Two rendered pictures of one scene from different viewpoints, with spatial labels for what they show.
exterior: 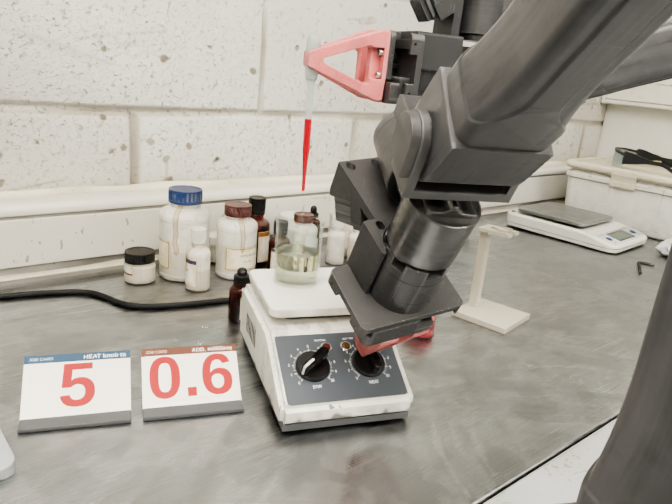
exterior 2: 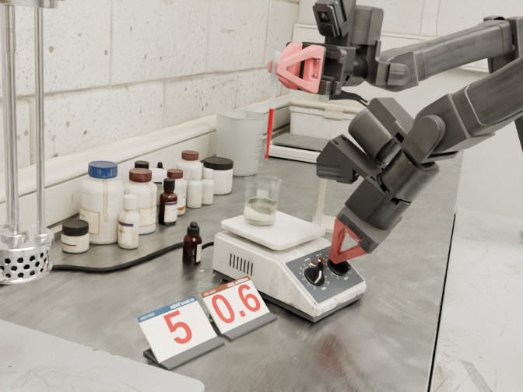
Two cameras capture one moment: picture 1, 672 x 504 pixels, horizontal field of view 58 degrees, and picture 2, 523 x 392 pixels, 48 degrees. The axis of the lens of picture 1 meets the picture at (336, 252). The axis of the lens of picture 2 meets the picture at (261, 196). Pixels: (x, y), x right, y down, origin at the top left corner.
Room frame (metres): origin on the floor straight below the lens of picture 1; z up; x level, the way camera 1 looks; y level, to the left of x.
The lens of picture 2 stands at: (-0.11, 0.46, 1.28)
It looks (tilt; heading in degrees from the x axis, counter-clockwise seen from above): 17 degrees down; 330
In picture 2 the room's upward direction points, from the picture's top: 6 degrees clockwise
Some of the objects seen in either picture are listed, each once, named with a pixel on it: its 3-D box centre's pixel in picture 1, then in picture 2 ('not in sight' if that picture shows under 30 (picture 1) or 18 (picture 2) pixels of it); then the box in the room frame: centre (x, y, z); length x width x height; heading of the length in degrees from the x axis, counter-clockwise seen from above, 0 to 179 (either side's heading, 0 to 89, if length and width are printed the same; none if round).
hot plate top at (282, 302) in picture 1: (312, 289); (273, 227); (0.61, 0.02, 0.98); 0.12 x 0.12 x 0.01; 20
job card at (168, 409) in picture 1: (192, 379); (239, 306); (0.51, 0.12, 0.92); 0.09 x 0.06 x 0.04; 110
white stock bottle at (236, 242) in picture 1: (236, 239); (139, 200); (0.86, 0.15, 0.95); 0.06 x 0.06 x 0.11
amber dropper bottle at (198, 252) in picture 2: (241, 293); (192, 242); (0.70, 0.11, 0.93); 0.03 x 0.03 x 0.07
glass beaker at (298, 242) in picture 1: (297, 250); (261, 201); (0.62, 0.04, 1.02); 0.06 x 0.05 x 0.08; 176
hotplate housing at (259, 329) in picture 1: (316, 337); (283, 260); (0.59, 0.01, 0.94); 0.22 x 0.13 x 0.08; 20
